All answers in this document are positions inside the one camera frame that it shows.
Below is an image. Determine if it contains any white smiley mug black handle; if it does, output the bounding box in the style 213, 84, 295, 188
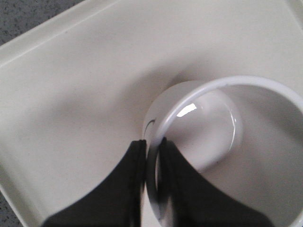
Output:
143, 76, 303, 227

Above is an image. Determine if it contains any cream rectangular plastic tray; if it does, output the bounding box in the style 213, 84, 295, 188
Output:
0, 0, 303, 227

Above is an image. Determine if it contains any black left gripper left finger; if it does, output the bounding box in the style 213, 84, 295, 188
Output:
42, 140, 146, 227

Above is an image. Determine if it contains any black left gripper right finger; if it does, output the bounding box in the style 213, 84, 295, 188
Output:
158, 139, 272, 227

